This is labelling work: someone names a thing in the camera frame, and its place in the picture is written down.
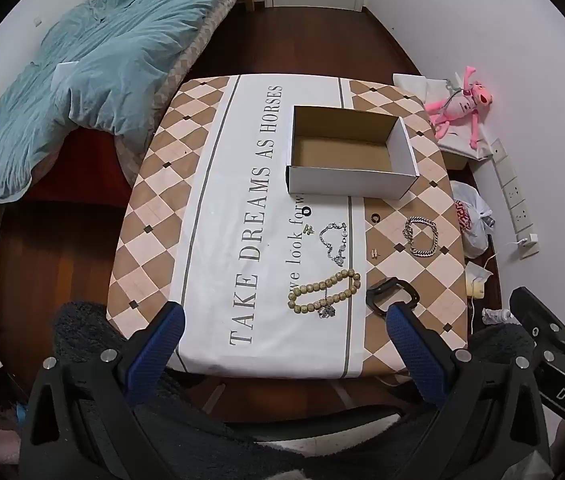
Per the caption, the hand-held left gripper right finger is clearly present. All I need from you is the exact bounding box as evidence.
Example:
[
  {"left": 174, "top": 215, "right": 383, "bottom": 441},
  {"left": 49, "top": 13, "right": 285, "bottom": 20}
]
[{"left": 386, "top": 302, "right": 553, "bottom": 480}]

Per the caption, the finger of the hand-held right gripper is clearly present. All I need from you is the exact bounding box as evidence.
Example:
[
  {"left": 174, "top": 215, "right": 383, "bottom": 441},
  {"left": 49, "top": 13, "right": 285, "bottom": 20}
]
[{"left": 509, "top": 286, "right": 565, "bottom": 363}]

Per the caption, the crumpled white wrapper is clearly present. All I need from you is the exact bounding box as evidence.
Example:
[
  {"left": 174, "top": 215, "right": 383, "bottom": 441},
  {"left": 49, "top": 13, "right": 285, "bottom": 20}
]
[{"left": 482, "top": 308, "right": 513, "bottom": 326}]

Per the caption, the white wall power strip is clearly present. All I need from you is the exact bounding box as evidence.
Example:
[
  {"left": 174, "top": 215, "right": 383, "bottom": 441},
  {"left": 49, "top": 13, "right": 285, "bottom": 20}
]
[{"left": 491, "top": 138, "right": 541, "bottom": 260}]

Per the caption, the blue duvet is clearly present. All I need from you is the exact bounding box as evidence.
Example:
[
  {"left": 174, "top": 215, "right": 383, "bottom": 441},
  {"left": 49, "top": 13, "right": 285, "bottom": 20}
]
[{"left": 0, "top": 0, "right": 258, "bottom": 204}]

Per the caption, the white cardboard box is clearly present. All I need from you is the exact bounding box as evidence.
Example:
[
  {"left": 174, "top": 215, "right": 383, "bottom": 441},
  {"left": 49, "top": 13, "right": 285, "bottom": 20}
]
[{"left": 285, "top": 105, "right": 420, "bottom": 201}]

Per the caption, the silver chain bracelet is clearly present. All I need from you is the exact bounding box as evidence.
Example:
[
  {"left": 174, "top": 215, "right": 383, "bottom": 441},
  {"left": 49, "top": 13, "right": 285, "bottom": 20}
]
[{"left": 403, "top": 216, "right": 438, "bottom": 259}]

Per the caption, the white plastic bag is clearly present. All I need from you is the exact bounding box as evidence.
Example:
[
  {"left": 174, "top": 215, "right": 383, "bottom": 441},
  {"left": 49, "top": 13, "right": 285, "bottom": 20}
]
[{"left": 449, "top": 181, "right": 496, "bottom": 259}]

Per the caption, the tan beaded bracelet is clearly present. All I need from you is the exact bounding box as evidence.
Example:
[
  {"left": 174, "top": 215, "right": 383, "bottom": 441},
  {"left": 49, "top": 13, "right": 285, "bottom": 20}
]
[{"left": 287, "top": 269, "right": 362, "bottom": 319}]

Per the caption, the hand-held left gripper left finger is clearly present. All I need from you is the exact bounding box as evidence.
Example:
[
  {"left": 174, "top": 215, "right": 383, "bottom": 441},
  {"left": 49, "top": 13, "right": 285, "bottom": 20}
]
[{"left": 21, "top": 302, "right": 186, "bottom": 480}]

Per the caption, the silver charm bracelet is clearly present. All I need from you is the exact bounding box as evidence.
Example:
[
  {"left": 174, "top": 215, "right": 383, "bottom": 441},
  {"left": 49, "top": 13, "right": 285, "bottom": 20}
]
[{"left": 318, "top": 221, "right": 349, "bottom": 267}]

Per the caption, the bed with patterned mattress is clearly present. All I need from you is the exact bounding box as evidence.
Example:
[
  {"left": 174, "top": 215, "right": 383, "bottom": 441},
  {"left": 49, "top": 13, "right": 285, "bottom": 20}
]
[{"left": 0, "top": 0, "right": 256, "bottom": 211}]

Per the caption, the white charger cable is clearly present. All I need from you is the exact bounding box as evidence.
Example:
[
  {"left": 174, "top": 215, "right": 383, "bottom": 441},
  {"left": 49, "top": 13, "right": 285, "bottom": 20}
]
[{"left": 467, "top": 239, "right": 523, "bottom": 333}]

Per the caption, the pink plush toy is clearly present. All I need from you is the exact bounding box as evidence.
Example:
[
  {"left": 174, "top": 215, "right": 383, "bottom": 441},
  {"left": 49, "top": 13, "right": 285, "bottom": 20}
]
[{"left": 425, "top": 66, "right": 493, "bottom": 149}]

